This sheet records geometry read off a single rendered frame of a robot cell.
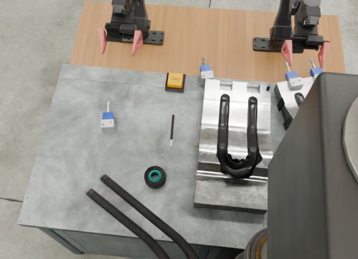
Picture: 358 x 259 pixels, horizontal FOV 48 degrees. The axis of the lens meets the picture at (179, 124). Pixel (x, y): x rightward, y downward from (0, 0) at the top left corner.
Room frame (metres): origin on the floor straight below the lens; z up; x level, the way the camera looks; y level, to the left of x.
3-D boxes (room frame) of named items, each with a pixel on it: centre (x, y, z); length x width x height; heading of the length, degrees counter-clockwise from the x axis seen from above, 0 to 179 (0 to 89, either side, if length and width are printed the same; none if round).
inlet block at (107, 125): (0.75, 0.28, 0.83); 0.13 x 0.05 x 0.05; 4
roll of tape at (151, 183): (0.50, 0.09, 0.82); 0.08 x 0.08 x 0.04
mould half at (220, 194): (0.63, -0.21, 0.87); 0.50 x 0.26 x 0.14; 174
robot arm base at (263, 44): (1.12, -0.43, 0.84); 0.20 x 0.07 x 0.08; 86
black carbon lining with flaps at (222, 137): (0.64, -0.22, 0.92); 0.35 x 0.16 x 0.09; 174
